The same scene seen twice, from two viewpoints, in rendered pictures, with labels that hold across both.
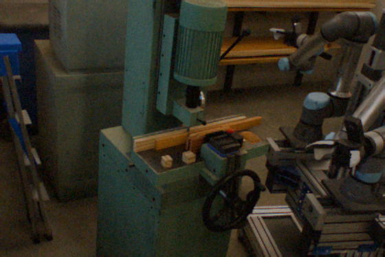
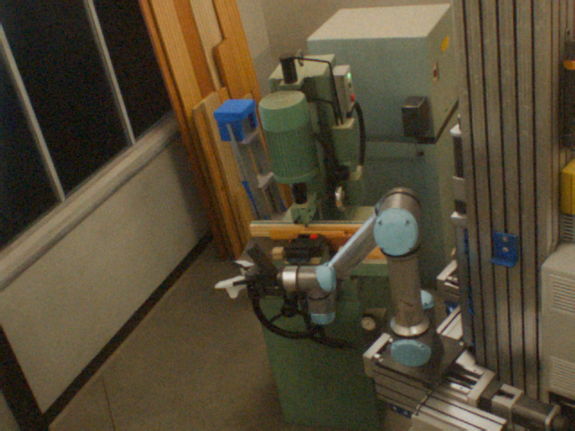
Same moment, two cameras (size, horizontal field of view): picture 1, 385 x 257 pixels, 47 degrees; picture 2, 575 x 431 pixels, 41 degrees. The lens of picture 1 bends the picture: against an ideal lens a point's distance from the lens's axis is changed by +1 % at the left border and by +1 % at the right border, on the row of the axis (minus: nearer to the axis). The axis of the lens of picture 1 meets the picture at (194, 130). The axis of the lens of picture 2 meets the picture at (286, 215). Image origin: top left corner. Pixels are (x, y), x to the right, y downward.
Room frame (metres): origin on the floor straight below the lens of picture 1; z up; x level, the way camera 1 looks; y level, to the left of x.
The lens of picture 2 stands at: (0.39, -2.24, 2.54)
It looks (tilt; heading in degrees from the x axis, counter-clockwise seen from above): 30 degrees down; 61
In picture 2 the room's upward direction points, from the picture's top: 12 degrees counter-clockwise
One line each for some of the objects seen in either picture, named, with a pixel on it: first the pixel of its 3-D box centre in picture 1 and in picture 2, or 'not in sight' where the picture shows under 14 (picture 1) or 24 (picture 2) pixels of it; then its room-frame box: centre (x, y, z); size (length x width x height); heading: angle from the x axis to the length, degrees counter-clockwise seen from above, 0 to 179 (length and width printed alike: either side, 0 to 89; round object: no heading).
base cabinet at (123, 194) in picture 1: (161, 222); (334, 323); (1.79, 0.11, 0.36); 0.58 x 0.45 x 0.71; 39
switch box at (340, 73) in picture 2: not in sight; (342, 89); (2.04, 0.12, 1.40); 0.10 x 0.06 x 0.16; 39
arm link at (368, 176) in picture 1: (367, 162); (322, 301); (1.34, -0.60, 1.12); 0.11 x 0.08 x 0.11; 42
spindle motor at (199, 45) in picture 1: (199, 41); (288, 137); (1.70, 0.03, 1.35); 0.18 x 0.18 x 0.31
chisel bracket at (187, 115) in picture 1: (188, 113); (305, 208); (1.72, 0.04, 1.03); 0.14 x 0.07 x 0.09; 39
